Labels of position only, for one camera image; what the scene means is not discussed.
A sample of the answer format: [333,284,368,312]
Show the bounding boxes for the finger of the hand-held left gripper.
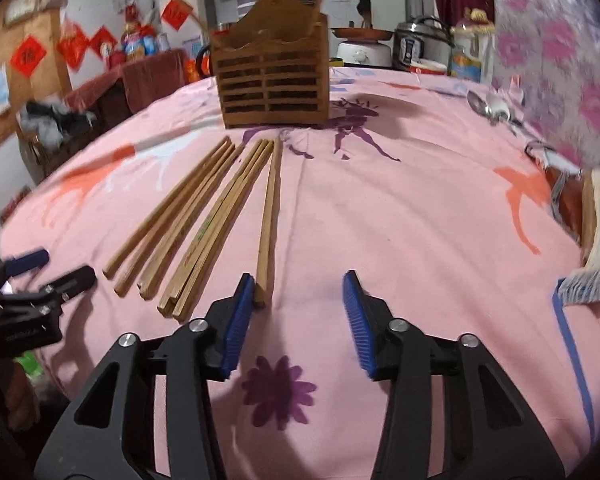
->
[40,266,97,306]
[2,249,50,277]

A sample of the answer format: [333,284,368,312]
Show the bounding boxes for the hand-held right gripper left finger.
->
[34,273,256,480]

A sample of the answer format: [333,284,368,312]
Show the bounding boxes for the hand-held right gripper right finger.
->
[343,270,566,480]

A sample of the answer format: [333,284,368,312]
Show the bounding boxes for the bunch of wooden chopsticks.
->
[102,135,284,323]

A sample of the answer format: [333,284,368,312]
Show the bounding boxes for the wooden slatted utensil holder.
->
[212,0,331,129]

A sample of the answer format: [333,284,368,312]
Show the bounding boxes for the person's left forearm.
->
[4,357,42,433]

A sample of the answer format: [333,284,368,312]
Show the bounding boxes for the green plastic bag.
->
[15,352,46,386]

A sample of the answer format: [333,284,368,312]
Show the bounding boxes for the wooden chair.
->
[19,130,83,184]

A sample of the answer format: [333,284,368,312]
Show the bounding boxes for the pink printed tablecloth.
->
[0,65,600,480]

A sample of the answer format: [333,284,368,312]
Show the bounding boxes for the grey black jackets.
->
[16,99,99,150]

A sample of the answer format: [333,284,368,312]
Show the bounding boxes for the wooden door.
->
[0,7,74,157]

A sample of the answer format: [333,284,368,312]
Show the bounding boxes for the blue white packet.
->
[0,62,12,114]

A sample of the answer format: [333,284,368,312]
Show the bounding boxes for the red paper diamond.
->
[9,35,49,79]
[87,27,119,59]
[159,0,194,32]

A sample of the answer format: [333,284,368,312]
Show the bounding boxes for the table with red cover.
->
[64,49,191,128]

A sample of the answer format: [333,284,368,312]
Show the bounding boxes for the cooking oil bottle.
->
[122,21,147,59]

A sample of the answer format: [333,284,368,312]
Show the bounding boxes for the brown wooden board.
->
[544,162,597,247]

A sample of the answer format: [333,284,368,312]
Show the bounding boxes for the metal spoon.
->
[467,90,523,128]

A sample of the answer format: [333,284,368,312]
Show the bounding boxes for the white ceramic spoon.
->
[486,93,513,122]

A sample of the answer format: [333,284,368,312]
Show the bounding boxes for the red white bowl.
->
[414,59,449,77]

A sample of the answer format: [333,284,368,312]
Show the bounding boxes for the white electric cooker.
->
[336,40,394,68]

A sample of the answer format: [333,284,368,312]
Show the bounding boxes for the silver black pressure cooker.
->
[394,15,454,74]

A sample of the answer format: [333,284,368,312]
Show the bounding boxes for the clear plastic bottle yellow label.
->
[449,9,496,84]

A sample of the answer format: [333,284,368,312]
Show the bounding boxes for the reddish frying pan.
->
[330,27,396,42]

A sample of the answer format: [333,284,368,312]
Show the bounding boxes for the white refrigerator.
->
[154,0,217,81]

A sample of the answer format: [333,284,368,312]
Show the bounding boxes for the white mask with wire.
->
[525,140,582,182]

